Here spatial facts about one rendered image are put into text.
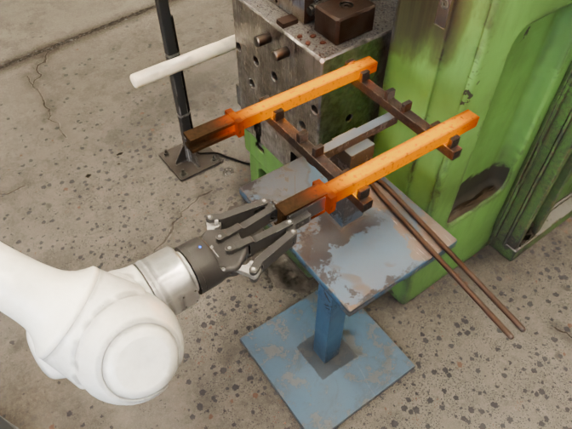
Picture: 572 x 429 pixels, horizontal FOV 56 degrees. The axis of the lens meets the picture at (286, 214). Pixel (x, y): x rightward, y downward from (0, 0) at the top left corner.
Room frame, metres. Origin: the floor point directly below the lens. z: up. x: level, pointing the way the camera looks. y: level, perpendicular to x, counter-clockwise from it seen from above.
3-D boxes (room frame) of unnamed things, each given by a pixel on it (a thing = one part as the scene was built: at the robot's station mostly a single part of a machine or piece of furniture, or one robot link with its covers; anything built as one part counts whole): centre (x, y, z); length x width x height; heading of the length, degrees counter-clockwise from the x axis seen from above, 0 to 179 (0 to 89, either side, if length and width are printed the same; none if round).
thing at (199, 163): (1.67, 0.41, 0.05); 0.22 x 0.22 x 0.09; 36
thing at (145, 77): (1.49, 0.29, 0.62); 0.44 x 0.05 x 0.05; 126
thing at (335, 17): (1.15, -0.14, 0.95); 0.12 x 0.08 x 0.06; 126
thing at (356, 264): (0.76, -0.13, 0.70); 0.40 x 0.30 x 0.02; 35
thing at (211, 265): (0.44, 0.10, 0.99); 0.09 x 0.08 x 0.07; 126
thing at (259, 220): (0.50, 0.06, 0.98); 0.11 x 0.01 x 0.04; 131
